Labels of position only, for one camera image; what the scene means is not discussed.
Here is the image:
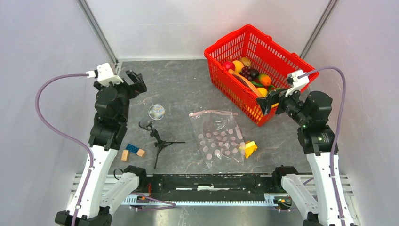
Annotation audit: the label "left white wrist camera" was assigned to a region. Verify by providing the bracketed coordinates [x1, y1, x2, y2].
[86, 63, 124, 87]

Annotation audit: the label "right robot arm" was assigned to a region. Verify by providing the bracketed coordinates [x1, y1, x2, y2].
[256, 89, 355, 226]

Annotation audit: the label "blue toy block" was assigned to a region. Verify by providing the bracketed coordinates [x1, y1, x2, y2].
[126, 144, 139, 155]

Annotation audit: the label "orange toy fruit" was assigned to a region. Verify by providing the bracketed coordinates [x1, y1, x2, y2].
[232, 60, 244, 73]

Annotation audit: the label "small wooden block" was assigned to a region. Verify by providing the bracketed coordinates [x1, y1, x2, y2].
[121, 150, 130, 162]

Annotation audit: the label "red toy apple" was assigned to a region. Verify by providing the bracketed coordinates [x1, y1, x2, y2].
[222, 61, 235, 71]

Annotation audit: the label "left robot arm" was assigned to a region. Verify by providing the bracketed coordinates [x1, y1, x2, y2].
[55, 69, 148, 226]

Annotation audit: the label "yellow toy cheese wedge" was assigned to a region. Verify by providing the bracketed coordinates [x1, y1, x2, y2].
[239, 141, 258, 159]

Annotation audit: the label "purple toy grapes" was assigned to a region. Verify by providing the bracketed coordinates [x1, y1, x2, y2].
[240, 66, 259, 81]

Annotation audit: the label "brown toy potato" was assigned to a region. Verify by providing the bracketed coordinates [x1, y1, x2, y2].
[240, 57, 252, 67]

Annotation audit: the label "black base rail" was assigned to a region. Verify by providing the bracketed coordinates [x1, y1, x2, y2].
[134, 173, 286, 202]

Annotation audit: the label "red plastic shopping basket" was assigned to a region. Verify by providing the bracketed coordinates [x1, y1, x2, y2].
[204, 24, 314, 127]

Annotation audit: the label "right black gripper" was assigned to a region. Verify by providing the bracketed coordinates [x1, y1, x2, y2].
[255, 83, 310, 126]

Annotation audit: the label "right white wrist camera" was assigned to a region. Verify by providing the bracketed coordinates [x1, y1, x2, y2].
[285, 70, 310, 97]

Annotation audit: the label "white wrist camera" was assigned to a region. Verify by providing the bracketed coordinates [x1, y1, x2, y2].
[285, 70, 310, 97]
[86, 63, 124, 87]

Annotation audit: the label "microphone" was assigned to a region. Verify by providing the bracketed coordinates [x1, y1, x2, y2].
[138, 104, 185, 169]

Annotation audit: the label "clear zip top bag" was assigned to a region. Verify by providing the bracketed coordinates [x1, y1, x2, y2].
[189, 110, 245, 168]

